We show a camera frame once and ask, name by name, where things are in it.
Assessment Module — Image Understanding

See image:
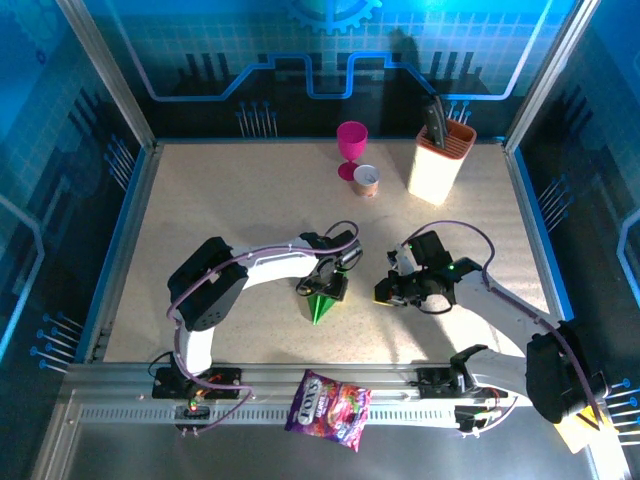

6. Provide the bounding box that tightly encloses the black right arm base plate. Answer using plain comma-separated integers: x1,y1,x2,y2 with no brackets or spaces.
416,364,509,400

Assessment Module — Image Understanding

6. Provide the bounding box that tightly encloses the pink plastic goblet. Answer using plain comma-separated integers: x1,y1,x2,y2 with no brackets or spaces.
336,121,370,181

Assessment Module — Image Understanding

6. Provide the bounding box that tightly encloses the black knife handle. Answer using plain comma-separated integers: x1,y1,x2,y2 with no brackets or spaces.
423,94,449,150

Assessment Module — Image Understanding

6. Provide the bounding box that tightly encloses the aluminium side rail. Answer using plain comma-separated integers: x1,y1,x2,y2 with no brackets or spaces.
501,142,589,365
82,142,164,365

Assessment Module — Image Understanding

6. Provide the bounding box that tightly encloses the slotted metal cable duct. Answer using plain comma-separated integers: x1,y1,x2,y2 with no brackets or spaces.
78,404,459,425

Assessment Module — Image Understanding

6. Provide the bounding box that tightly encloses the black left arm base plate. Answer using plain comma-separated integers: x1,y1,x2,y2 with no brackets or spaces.
151,366,244,401

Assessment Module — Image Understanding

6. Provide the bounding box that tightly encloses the beige knife block orange top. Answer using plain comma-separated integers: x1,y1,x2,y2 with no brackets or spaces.
406,118,478,206

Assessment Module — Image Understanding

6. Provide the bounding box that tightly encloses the aluminium front rail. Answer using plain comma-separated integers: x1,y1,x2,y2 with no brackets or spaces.
62,360,599,401

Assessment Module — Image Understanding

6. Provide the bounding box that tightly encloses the tin can with silver lid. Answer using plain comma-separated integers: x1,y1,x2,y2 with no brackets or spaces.
353,164,382,199

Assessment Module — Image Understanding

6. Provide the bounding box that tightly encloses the purple candy bag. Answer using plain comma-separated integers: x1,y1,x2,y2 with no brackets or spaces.
283,368,374,454

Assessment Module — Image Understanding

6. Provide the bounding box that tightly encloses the aluminium corner post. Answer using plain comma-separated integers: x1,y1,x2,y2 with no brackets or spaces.
501,0,604,154
53,0,161,154

